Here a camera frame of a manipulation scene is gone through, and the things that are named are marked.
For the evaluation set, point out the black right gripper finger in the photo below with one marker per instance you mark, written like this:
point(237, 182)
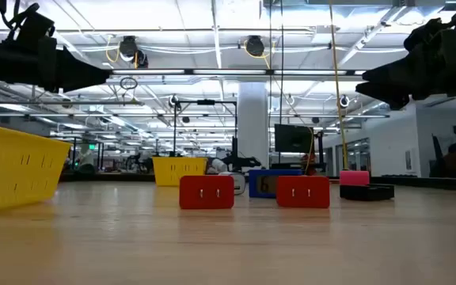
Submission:
point(398, 71)
point(390, 93)

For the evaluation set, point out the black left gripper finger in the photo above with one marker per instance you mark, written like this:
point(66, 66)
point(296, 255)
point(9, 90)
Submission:
point(77, 77)

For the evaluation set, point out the pink sticky note pad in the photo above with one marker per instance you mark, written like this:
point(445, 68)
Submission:
point(354, 178)

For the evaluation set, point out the red plastic box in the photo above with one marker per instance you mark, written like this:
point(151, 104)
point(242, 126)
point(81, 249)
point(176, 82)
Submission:
point(303, 192)
point(206, 192)

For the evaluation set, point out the blue block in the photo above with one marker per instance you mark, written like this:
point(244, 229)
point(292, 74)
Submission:
point(261, 184)

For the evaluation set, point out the white office item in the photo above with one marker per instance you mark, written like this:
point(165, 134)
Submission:
point(239, 183)

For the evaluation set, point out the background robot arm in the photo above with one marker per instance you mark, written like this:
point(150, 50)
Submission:
point(240, 162)

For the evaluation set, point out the small black ceiling-hung device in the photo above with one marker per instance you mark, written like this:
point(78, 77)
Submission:
point(173, 101)
point(344, 101)

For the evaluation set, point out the person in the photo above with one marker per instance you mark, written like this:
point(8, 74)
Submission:
point(455, 162)

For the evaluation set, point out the black flat tray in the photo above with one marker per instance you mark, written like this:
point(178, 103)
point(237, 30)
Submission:
point(366, 192)

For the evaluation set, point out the yellow plastic basket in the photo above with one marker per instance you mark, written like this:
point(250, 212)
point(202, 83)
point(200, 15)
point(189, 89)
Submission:
point(172, 170)
point(14, 166)

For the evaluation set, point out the black monitor screen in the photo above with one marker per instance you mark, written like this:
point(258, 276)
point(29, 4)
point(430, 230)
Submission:
point(293, 138)

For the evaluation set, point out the white building column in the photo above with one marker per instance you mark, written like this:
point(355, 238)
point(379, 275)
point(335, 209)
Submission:
point(253, 122)

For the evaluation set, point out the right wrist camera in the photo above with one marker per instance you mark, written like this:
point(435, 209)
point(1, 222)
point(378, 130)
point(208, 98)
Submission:
point(430, 35)

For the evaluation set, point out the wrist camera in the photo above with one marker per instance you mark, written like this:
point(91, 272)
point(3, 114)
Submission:
point(430, 35)
point(34, 23)

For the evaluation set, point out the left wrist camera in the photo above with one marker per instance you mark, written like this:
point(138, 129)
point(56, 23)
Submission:
point(34, 23)

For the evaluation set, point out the black table edge frame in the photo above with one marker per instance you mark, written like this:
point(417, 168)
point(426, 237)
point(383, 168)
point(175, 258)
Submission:
point(105, 177)

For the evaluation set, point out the black metal rig frame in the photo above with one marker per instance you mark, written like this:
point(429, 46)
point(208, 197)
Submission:
point(205, 102)

